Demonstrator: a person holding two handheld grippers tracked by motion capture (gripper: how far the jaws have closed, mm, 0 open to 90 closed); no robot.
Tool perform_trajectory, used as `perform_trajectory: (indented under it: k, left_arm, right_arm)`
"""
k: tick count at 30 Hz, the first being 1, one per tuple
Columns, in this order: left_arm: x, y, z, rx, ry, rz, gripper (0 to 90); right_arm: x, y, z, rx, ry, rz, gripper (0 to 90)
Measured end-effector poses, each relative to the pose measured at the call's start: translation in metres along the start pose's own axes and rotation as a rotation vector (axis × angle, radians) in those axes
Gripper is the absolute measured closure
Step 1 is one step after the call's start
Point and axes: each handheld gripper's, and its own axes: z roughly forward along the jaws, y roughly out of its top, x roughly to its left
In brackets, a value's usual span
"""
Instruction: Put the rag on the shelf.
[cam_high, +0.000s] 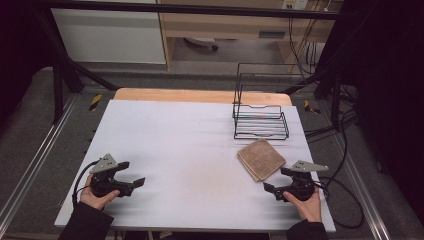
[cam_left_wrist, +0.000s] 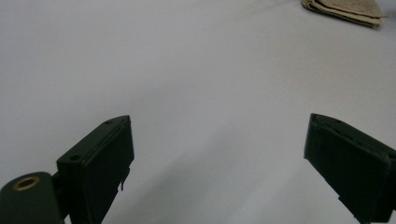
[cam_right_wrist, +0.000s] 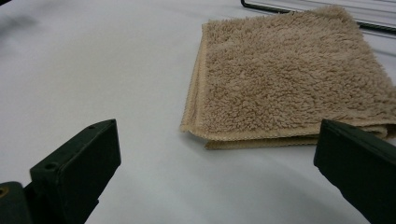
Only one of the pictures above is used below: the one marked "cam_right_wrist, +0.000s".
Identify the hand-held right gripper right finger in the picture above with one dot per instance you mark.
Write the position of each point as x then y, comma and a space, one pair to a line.
361, 165

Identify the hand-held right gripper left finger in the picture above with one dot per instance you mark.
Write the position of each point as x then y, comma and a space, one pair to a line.
77, 165

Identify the beige terry towel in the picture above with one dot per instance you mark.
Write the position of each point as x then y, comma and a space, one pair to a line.
280, 77

